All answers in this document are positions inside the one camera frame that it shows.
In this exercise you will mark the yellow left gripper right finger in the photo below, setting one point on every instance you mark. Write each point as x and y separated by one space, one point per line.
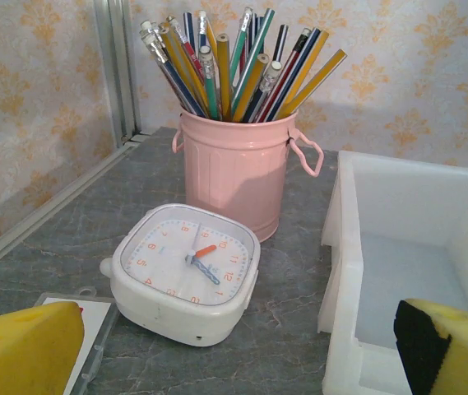
464 358

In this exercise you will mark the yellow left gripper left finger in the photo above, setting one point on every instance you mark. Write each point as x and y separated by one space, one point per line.
19 349

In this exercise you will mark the clear case with white card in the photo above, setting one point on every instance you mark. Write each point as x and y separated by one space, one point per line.
94 325

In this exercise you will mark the white plastic bin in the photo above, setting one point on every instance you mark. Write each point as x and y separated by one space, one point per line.
406 263

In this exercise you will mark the pink metal pencil bucket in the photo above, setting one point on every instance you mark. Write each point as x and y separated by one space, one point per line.
233 173

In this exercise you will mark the yellow black striped pencil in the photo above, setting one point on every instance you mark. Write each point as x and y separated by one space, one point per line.
314 82

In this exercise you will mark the yellow wooden pencil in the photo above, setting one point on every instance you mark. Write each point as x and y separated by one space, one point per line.
224 74
176 53
252 82

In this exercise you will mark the navy and yellow pencil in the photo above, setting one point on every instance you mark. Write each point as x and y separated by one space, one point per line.
307 61

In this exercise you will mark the clear blue mechanical pencil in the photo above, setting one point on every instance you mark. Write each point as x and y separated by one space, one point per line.
270 78

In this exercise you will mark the bunch of pencils and pens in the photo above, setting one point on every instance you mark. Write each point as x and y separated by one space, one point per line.
151 35

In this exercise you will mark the red pencil black end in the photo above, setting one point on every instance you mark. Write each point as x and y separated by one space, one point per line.
290 61

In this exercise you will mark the red pencil silver ferrule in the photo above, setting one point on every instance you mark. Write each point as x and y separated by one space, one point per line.
178 31

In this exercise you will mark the navy striped pencil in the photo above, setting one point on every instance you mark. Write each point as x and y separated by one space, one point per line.
280 41
189 29

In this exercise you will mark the white capped pencil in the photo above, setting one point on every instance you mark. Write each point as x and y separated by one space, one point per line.
203 29

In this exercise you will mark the green striped pencil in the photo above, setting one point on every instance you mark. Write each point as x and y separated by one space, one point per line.
259 41

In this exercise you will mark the green pencil white cap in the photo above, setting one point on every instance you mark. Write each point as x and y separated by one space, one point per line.
242 41

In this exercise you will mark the aluminium frame rail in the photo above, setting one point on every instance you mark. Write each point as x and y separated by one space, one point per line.
52 205

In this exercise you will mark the aluminium frame post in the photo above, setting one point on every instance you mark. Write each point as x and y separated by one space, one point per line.
118 70

